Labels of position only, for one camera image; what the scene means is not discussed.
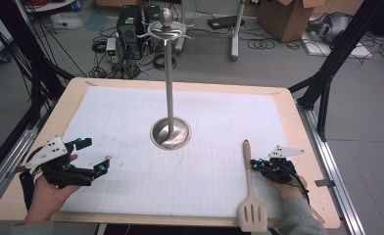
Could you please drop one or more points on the beige slotted spatula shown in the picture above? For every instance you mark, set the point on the beige slotted spatula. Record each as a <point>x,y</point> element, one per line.
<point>252,213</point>

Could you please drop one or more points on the large black computer tower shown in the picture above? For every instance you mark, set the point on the large black computer tower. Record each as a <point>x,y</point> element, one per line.
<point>129,31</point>

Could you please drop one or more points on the white flat board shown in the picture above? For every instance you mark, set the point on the white flat board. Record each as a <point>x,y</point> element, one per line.
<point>343,51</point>

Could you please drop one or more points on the small black computer tower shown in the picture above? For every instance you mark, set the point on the small black computer tower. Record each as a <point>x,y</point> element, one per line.
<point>151,13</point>

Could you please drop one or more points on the white grid mat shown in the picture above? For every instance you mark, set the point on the white grid mat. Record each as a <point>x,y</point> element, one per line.
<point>164,182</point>

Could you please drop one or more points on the aluminium rail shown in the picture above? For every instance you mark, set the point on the aluminium rail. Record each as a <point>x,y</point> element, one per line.
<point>330,163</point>
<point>10,163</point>

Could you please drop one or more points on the black metal frame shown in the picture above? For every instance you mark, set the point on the black metal frame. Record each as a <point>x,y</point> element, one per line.
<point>337,55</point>
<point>33,62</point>

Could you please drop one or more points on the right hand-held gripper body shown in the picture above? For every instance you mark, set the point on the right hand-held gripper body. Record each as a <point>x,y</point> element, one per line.
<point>278,171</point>

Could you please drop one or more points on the clear plastic bag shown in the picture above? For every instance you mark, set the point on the clear plastic bag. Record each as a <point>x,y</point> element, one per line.
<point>66,21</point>

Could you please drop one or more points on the flat black device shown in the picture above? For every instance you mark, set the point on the flat black device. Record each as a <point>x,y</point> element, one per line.
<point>224,22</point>

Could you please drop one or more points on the person's left hand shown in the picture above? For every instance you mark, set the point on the person's left hand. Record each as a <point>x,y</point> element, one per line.
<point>46,202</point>

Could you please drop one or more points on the person's right hand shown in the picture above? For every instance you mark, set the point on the person's right hand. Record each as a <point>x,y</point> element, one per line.
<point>291,190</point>

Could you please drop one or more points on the small white power box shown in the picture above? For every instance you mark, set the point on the small white power box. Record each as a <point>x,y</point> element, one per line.
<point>111,46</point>

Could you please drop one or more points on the grey bag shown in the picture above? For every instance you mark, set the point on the grey bag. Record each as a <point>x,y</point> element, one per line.
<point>330,27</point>

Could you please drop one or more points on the white round table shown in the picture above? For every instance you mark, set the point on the white round table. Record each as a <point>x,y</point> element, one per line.
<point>48,5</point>

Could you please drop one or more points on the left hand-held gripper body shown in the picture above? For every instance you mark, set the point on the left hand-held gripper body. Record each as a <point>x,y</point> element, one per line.
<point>62,176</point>

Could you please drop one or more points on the white floor stand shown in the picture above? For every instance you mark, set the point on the white floor stand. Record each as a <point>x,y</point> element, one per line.
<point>236,36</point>

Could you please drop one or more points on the cardboard box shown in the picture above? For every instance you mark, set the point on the cardboard box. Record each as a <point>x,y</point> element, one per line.
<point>284,19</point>

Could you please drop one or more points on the steel utensil stand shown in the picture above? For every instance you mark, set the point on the steel utensil stand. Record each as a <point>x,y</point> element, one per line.
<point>169,98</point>

